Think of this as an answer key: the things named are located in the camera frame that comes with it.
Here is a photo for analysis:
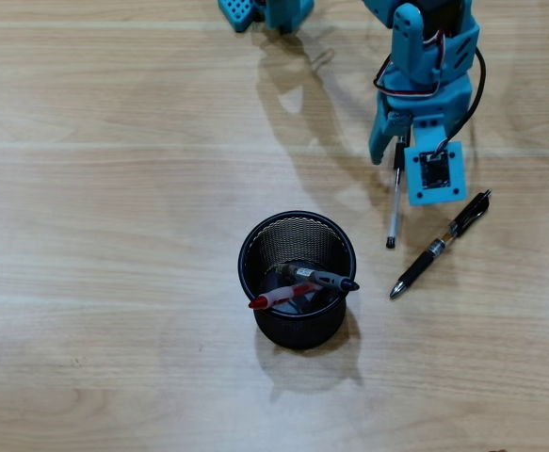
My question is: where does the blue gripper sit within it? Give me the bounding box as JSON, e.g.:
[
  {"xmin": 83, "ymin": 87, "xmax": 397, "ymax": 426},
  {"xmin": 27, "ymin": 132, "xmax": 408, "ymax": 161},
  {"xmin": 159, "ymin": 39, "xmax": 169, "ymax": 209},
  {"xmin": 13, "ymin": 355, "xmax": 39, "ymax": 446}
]
[{"xmin": 368, "ymin": 74, "xmax": 473, "ymax": 166}]

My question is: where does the clear gel pen black grip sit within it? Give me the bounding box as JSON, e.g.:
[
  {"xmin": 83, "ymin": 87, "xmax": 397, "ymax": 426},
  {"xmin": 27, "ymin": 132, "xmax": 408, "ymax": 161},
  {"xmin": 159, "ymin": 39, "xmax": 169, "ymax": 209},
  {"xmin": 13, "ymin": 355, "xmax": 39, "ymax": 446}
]
[{"xmin": 385, "ymin": 136, "xmax": 406, "ymax": 250}]

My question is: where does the black retractable pen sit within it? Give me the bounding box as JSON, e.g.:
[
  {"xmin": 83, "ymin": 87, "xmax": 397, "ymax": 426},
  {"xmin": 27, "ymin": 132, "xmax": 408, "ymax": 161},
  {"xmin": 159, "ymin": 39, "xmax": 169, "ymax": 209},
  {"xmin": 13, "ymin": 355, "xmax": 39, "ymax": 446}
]
[{"xmin": 388, "ymin": 188, "xmax": 493, "ymax": 300}]

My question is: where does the black pen grey grip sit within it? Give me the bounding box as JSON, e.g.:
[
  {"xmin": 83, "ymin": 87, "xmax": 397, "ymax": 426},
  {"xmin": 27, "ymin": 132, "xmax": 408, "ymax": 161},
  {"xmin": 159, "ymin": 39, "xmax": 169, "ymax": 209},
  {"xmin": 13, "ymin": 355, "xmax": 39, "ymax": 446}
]
[{"xmin": 273, "ymin": 262, "xmax": 361, "ymax": 293}]

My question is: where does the red pen white grip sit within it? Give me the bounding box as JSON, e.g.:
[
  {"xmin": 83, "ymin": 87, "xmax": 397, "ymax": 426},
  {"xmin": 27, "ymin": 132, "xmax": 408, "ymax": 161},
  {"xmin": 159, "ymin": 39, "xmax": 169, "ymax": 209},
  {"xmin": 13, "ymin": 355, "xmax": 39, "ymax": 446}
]
[{"xmin": 248, "ymin": 282, "xmax": 325, "ymax": 311}]

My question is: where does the blue robot base block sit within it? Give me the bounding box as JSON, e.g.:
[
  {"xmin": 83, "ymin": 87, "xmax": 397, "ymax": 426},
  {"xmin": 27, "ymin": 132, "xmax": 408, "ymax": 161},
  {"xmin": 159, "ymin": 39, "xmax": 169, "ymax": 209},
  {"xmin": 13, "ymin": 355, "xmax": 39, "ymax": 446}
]
[{"xmin": 258, "ymin": 0, "xmax": 316, "ymax": 35}]

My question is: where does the black mesh pen holder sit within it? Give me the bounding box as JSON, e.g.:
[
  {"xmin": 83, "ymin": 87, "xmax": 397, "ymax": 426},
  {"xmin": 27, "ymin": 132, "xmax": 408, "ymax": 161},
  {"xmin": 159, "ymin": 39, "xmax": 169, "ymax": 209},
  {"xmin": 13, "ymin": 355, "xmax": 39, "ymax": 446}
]
[{"xmin": 236, "ymin": 210, "xmax": 358, "ymax": 350}]

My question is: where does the blue perforated base piece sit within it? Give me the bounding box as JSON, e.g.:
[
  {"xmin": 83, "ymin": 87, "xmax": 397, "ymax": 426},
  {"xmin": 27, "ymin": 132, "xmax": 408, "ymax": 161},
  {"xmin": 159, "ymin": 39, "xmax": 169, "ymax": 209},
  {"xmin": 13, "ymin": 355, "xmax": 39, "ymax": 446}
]
[{"xmin": 216, "ymin": 0, "xmax": 264, "ymax": 33}]

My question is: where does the red white servo wire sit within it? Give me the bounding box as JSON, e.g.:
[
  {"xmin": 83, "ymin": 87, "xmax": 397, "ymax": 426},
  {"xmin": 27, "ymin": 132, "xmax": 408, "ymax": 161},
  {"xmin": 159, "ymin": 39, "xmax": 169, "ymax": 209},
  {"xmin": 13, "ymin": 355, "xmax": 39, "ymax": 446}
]
[{"xmin": 372, "ymin": 30, "xmax": 445, "ymax": 100}]

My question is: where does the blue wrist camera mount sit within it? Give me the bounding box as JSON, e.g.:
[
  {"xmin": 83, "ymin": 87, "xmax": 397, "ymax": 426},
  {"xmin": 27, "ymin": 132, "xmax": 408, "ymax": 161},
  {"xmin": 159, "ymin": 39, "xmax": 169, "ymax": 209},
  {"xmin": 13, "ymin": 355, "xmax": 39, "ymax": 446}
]
[{"xmin": 403, "ymin": 115, "xmax": 468, "ymax": 207}]

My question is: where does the black camera cable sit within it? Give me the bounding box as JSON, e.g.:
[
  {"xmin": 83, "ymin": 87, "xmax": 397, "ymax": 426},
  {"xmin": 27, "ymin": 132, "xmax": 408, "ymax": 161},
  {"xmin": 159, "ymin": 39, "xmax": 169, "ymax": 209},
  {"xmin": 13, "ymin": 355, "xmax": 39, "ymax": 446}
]
[{"xmin": 431, "ymin": 44, "xmax": 487, "ymax": 161}]

